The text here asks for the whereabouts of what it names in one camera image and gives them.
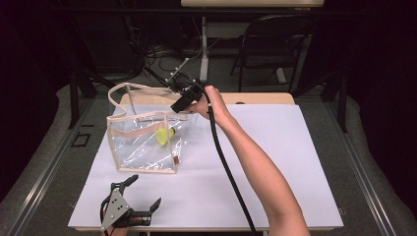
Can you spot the black metal frame post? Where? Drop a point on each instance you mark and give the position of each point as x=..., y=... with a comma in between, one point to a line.
x=343, y=101
x=73, y=98

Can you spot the black metal crossbar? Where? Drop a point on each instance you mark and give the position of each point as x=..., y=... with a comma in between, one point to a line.
x=131, y=10

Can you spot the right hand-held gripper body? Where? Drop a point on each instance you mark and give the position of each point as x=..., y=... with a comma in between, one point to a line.
x=188, y=90

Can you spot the white desk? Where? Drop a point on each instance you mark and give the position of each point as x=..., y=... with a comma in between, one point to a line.
x=204, y=49

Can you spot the aluminium floor rail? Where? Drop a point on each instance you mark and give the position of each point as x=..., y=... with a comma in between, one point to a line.
x=49, y=170
x=360, y=170

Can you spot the black stand leg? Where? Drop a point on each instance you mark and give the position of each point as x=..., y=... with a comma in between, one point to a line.
x=155, y=76

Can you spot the yellow shuttlecock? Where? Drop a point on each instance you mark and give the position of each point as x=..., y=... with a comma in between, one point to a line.
x=162, y=136

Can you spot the dark curtain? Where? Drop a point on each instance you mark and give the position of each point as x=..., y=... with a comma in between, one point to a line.
x=387, y=82
x=23, y=82

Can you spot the person's left hand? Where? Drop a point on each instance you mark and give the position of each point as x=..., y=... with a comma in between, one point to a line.
x=114, y=232

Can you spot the white table cover sheet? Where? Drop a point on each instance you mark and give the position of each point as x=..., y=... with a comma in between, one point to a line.
x=288, y=147

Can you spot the black floor socket frame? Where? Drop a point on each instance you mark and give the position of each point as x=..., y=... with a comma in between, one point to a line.
x=72, y=140

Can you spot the black folding chair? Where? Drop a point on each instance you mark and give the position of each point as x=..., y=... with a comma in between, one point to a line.
x=262, y=61

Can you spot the transparent bag with beige trim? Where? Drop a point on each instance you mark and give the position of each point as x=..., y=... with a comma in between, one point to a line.
x=137, y=154

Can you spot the person's right hand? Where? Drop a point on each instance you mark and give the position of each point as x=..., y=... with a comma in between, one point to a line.
x=220, y=108

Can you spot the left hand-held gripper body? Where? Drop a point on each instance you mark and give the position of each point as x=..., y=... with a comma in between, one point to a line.
x=116, y=209

